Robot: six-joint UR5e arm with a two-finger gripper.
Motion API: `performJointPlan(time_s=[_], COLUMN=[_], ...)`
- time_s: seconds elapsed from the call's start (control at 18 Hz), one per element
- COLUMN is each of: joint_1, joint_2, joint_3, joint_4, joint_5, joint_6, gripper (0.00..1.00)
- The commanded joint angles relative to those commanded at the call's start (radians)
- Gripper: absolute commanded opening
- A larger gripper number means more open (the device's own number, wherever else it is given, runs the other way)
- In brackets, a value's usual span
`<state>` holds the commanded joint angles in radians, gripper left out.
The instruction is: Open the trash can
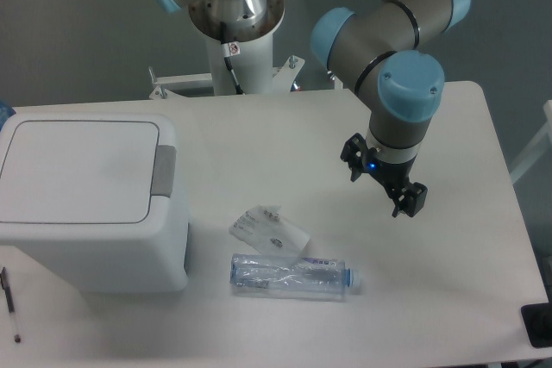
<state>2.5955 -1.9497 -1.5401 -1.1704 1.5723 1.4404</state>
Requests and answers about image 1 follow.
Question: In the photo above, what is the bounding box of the clear plastic water bottle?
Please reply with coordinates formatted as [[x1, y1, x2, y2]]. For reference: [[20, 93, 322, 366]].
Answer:
[[229, 254, 361, 302]]

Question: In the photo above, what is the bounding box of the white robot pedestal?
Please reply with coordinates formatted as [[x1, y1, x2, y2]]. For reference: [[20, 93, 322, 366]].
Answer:
[[147, 0, 348, 101]]

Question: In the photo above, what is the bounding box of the white frame at right edge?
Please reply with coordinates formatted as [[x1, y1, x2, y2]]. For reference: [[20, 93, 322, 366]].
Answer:
[[509, 100, 551, 184]]

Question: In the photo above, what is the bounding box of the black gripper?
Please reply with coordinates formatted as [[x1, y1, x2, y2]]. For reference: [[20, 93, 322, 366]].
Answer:
[[340, 133, 428, 217]]

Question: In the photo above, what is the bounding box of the black device at table edge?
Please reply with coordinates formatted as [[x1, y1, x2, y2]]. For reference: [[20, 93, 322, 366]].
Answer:
[[521, 303, 551, 348]]

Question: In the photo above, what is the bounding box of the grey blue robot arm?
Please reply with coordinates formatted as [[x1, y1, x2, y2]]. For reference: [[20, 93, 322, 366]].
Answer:
[[156, 0, 471, 216]]

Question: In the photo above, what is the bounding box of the clear bag with screws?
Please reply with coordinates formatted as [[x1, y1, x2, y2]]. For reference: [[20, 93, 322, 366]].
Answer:
[[229, 205, 311, 259]]

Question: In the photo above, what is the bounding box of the black white pen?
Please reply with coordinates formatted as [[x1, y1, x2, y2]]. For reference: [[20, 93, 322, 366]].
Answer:
[[1, 266, 22, 344]]

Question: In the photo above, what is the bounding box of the blue object at left edge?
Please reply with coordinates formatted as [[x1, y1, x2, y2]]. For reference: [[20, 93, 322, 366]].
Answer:
[[0, 101, 16, 129]]

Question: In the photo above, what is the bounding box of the white push-button trash can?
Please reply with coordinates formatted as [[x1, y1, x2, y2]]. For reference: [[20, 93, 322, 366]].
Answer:
[[1, 112, 189, 293]]

